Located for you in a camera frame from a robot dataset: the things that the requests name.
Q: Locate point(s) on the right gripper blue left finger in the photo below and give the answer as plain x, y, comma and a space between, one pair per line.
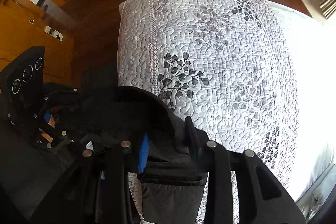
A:
96, 189

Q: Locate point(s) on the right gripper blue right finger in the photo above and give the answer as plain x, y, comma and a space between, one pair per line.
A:
262, 198

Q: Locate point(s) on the grey curtain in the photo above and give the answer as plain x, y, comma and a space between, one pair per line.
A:
328, 8

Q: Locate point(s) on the grey fitted bed sheet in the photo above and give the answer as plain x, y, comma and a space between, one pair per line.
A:
311, 45

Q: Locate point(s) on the black quilted pants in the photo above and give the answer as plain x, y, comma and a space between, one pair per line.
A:
170, 189

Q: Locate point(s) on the grey-blue folded duvet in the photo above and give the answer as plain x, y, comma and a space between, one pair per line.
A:
311, 202

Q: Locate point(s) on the grey quilted bedspread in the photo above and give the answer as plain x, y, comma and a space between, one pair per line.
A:
224, 63

